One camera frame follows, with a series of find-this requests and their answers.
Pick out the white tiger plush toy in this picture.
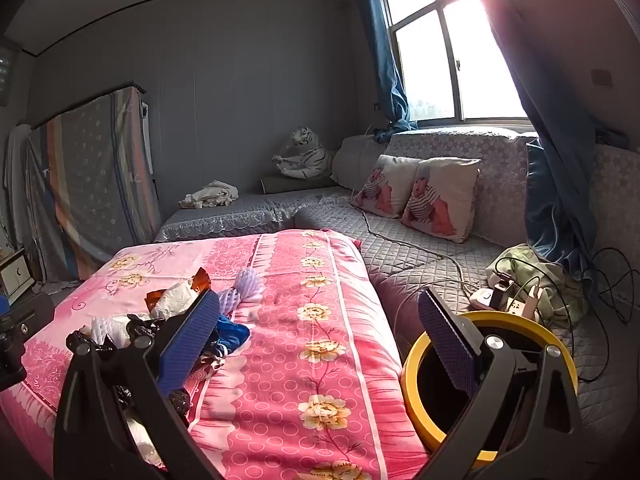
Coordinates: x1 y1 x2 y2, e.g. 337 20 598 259
271 126 335 181

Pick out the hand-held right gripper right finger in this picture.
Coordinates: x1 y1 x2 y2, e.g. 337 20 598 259
417 287 583 480

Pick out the grey quilted sofa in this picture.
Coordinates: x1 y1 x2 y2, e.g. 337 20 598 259
155 127 640 461

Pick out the orange wrapper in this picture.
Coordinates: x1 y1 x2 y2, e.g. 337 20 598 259
145 267 213 311

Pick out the white hanging cloth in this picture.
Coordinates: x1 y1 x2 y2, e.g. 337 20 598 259
4 124 33 246

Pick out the white crumpled cloth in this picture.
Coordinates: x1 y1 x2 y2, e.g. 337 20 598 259
180 180 240 209

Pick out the white power strip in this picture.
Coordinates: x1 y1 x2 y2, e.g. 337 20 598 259
470 285 538 317

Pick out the purple foam fruit net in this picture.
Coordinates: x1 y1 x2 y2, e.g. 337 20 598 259
217 267 271 321

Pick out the window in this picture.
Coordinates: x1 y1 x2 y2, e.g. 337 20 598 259
375 0 531 128

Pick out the grey cushion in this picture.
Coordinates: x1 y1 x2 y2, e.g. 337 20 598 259
260 175 336 195

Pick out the narrow blue curtain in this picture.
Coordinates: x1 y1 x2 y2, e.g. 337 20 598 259
350 0 418 143

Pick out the yellow rimmed trash bin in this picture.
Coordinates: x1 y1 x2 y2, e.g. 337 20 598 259
400 310 578 468

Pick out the black cable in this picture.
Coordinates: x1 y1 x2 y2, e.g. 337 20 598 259
580 246 640 383

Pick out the pink floral blanket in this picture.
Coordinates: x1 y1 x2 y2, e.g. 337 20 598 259
0 229 431 480

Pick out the blue plastic bag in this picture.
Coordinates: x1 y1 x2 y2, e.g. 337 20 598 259
215 312 251 356

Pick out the small white cabinet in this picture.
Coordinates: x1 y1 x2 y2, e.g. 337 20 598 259
0 250 36 306

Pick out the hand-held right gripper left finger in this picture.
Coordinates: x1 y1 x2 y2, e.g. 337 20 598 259
53 290 223 480

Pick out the striped sheet over furniture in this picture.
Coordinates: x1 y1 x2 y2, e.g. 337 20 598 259
25 85 162 281

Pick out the black charger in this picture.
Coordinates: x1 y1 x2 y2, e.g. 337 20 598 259
487 280 513 311

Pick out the baby print pillow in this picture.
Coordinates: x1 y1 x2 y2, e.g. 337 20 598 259
351 154 423 218
400 157 482 244

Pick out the green cloth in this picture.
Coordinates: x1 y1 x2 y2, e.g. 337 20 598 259
487 243 588 328

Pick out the blue clothing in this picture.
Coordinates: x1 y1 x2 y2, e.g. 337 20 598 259
457 0 631 301

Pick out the white foam fruit net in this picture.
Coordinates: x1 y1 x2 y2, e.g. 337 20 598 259
91 312 132 348

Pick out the white plastic wrapper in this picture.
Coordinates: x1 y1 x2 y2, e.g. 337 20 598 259
150 280 201 321

